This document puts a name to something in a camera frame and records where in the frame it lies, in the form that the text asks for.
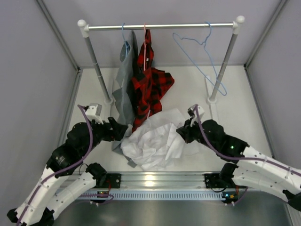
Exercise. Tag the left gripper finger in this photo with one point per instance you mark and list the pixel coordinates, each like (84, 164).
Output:
(119, 131)
(114, 124)

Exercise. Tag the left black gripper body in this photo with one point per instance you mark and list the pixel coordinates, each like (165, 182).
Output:
(101, 132)

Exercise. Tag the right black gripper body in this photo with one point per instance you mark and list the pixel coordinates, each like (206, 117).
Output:
(193, 133)

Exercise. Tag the white shirt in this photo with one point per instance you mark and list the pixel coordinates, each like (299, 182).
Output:
(155, 144)

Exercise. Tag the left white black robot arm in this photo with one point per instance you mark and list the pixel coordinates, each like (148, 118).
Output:
(45, 204)

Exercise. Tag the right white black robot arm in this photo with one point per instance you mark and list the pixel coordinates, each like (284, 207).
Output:
(245, 166)

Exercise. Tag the grey shirt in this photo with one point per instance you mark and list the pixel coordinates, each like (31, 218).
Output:
(124, 93)

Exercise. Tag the red black plaid shirt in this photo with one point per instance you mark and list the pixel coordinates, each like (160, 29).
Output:
(149, 85)

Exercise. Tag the blue hanger with grey shirt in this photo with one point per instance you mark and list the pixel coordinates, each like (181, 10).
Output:
(126, 45)

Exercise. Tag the pink hanger with plaid shirt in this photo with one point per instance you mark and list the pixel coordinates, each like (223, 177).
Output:
(145, 48)

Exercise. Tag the silver white clothes rack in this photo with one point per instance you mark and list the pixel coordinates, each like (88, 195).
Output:
(236, 25)

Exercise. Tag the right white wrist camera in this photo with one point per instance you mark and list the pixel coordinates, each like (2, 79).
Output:
(195, 112)

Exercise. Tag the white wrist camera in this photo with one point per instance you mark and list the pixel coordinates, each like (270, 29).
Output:
(195, 112)
(93, 113)

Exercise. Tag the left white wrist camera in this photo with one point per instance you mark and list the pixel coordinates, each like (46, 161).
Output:
(93, 113)

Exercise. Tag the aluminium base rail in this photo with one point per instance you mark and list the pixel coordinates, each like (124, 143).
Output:
(148, 181)

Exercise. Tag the slotted grey cable duct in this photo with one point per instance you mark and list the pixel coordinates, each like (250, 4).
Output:
(116, 195)

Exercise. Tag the empty blue wire hanger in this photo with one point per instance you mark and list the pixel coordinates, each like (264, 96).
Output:
(197, 53)

